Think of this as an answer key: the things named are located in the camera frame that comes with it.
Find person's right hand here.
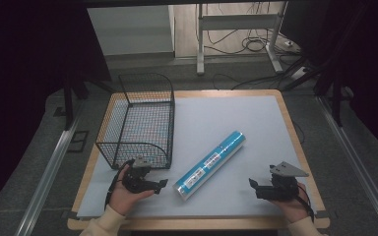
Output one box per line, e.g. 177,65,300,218
270,182,311,224

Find left hand-held gripper cable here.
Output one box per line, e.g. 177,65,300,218
103,158,136,210

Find white power strip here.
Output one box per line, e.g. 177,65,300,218
289,66,312,82

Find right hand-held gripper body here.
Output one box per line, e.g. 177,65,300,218
255,160,310,202

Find black metal stand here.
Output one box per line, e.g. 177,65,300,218
61,73,116,132
314,73,355,128

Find aluminium floor rail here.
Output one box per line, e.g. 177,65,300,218
14,101,87,236
318,96,378,236

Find white cabinet panel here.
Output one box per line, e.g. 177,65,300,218
87,4,176,57

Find blue plastic wrap roll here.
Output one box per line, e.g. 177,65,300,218
172,130,247,202

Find black wire mesh basket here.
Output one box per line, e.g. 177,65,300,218
94,72,176,170

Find light grey table mat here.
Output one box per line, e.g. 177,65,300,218
76,94,317,218

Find white metal desk frame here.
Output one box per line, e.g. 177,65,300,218
195,2,289,77

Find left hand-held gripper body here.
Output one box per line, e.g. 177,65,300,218
121,155,158,194

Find person's left hand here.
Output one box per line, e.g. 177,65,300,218
107,164,156,216

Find black floor cables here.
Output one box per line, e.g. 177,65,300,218
195,3,304,91

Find right hand-held gripper cable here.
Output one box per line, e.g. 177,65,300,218
295,182,315,223

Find hand-held gripper cable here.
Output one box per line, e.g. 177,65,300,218
295,182,315,223
103,158,136,210

